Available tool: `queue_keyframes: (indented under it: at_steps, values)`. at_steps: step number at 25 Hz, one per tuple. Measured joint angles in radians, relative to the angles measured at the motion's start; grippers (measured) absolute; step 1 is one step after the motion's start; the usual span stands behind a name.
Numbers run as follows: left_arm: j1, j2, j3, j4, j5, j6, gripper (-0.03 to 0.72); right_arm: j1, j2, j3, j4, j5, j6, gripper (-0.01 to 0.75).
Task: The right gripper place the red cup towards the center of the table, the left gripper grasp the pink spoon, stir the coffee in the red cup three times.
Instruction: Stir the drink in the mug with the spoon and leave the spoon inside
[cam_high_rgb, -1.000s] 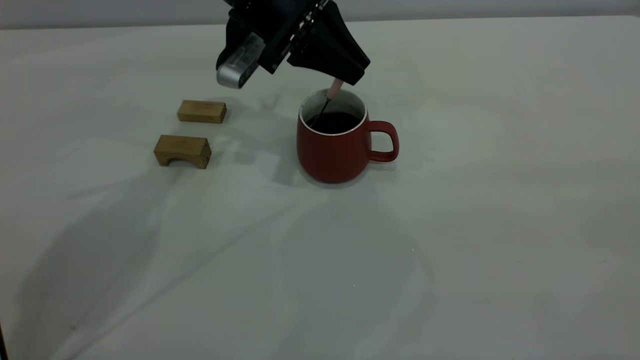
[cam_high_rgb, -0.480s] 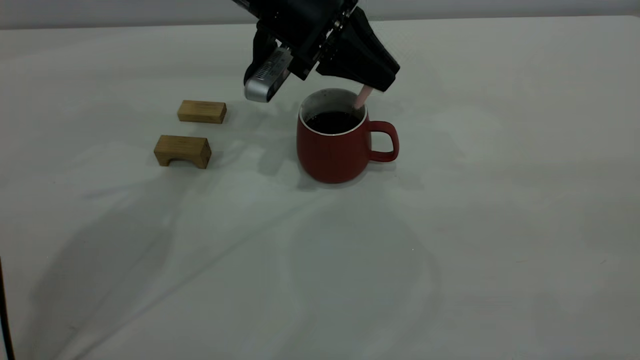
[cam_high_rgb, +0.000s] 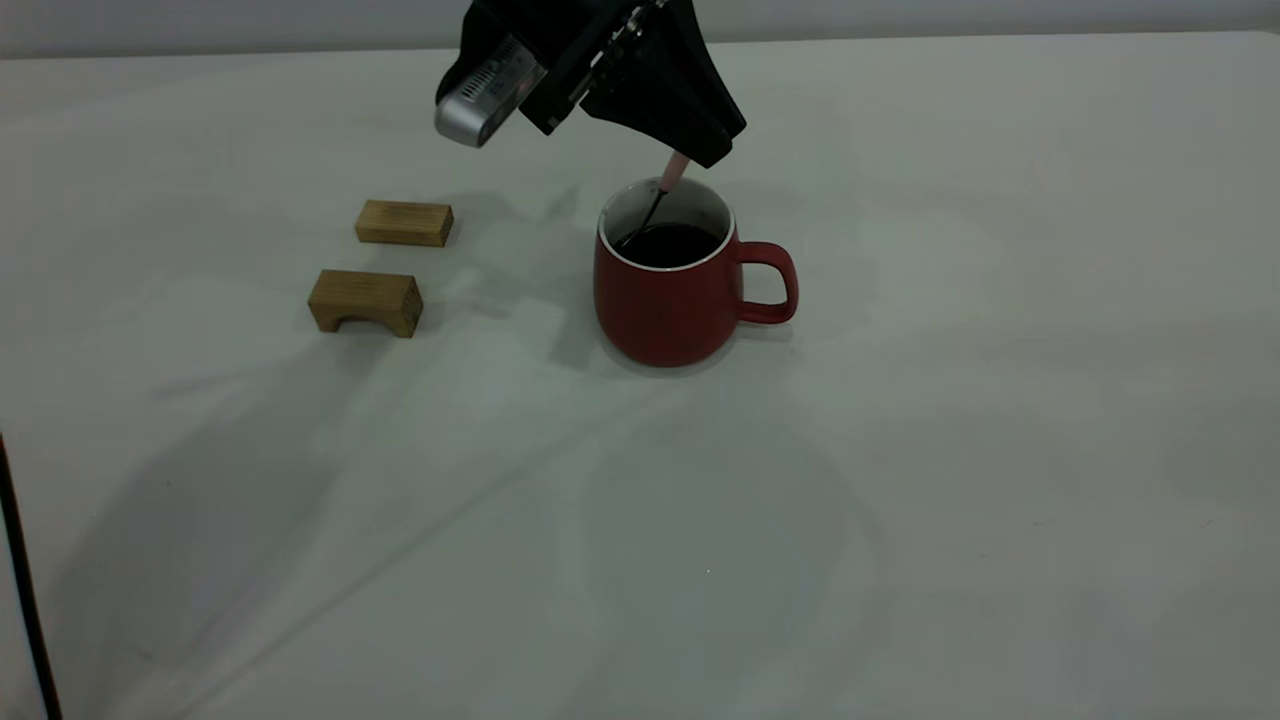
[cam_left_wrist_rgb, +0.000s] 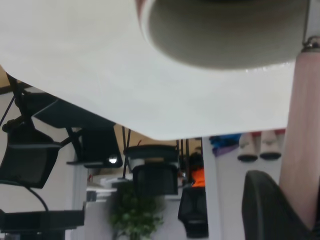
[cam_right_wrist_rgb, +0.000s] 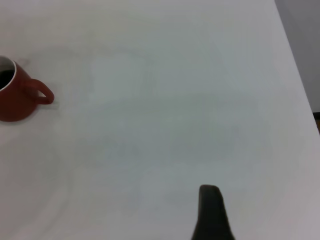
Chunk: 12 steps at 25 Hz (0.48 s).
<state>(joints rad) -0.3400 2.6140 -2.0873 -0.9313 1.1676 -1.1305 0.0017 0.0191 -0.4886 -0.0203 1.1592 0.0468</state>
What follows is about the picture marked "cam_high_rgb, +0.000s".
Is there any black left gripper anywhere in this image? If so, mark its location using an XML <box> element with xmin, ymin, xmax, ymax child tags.
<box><xmin>437</xmin><ymin>0</ymin><xmax>749</xmax><ymax>170</ymax></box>

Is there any pink handled metal spoon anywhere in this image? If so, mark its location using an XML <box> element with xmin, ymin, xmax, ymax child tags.
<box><xmin>614</xmin><ymin>151</ymin><xmax>692</xmax><ymax>251</ymax></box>

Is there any red ceramic mug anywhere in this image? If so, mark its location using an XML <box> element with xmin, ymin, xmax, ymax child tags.
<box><xmin>593</xmin><ymin>178</ymin><xmax>800</xmax><ymax>369</ymax></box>

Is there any dark coffee liquid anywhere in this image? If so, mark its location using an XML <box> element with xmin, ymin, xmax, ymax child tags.
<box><xmin>611</xmin><ymin>223</ymin><xmax>723</xmax><ymax>270</ymax></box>

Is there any flat wooden block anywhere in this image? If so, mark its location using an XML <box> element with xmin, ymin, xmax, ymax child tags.
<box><xmin>355</xmin><ymin>200</ymin><xmax>455</xmax><ymax>249</ymax></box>

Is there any arched wooden block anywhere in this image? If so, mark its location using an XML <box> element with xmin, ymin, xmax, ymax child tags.
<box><xmin>307</xmin><ymin>269</ymin><xmax>425</xmax><ymax>339</ymax></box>

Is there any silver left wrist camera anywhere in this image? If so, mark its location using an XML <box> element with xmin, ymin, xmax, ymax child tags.
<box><xmin>434</xmin><ymin>34</ymin><xmax>550</xmax><ymax>150</ymax></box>

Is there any black cable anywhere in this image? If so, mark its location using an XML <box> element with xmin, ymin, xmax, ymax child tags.
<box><xmin>0</xmin><ymin>434</ymin><xmax>64</xmax><ymax>720</ymax></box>

